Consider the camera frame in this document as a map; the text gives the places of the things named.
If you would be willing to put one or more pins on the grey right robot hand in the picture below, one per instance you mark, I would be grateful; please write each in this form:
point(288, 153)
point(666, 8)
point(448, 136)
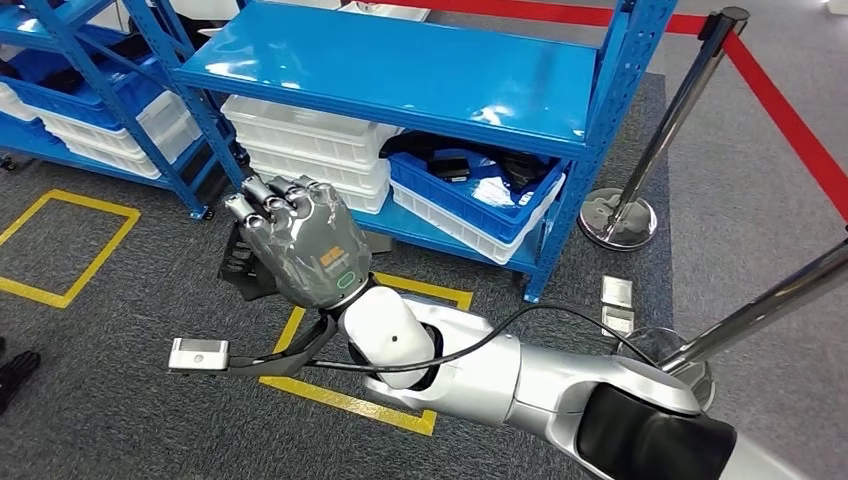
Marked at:
point(311, 258)

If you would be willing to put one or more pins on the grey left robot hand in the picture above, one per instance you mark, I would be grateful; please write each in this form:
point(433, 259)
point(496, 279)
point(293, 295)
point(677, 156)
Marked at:
point(16, 374)

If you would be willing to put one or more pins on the black plastic panel part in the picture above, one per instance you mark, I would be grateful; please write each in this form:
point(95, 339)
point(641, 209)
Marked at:
point(242, 272)

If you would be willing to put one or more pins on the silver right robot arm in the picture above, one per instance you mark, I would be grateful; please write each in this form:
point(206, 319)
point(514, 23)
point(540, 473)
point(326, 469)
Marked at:
point(477, 378)

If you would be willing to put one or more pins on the blue metal shelf rack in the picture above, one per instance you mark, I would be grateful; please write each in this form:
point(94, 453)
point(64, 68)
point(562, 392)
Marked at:
point(26, 142)
point(397, 73)

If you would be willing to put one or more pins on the yellow floor tape square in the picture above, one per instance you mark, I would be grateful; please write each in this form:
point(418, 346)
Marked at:
point(86, 202)
point(344, 401)

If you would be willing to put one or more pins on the small black plastic block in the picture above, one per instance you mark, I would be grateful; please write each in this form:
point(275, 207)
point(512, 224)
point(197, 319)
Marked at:
point(449, 169)

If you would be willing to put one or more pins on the silver floor socket plate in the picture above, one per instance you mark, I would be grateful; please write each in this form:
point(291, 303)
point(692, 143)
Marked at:
point(617, 291)
point(617, 321)

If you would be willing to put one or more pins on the red barrier belt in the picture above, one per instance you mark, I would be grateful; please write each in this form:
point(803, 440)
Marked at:
point(795, 132)
point(530, 10)

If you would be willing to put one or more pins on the chrome stanchion black top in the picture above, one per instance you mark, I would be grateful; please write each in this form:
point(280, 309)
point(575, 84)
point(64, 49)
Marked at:
point(663, 132)
point(762, 308)

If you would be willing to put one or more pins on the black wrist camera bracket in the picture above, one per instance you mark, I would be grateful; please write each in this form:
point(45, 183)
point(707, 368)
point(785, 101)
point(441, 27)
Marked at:
point(291, 354)

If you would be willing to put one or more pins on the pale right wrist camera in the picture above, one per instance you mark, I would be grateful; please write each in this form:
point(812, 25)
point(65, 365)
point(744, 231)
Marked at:
point(199, 354)

